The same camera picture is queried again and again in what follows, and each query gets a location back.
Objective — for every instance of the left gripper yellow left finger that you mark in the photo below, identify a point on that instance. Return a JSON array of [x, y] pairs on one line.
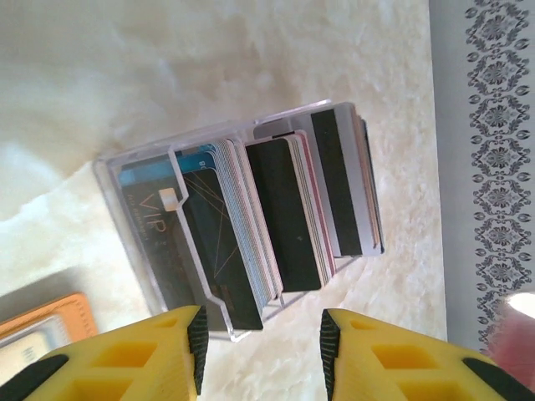
[[125, 367]]

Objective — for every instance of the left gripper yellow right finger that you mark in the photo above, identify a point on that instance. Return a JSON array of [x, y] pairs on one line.
[[397, 367]]

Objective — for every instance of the orange card holder wallet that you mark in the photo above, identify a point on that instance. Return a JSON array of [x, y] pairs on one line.
[[79, 313]]

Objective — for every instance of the clear acrylic card box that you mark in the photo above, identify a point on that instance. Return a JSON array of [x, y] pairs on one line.
[[138, 267]]

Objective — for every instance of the black VIP card gold lines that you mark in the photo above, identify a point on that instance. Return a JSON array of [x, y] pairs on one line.
[[217, 242]]

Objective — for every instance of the pink edged card pile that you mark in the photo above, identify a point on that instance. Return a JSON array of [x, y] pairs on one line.
[[315, 217]]

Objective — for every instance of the silver card black magnetic stripe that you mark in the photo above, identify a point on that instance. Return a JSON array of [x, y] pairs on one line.
[[355, 188]]

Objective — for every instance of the plain matte black card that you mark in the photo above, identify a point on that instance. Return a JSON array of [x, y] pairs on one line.
[[280, 217]]

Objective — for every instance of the blue-white edged card pile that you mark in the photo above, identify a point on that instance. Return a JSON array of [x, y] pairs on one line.
[[246, 217]]

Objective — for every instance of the teal blue card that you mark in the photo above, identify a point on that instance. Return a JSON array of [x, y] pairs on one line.
[[192, 163]]

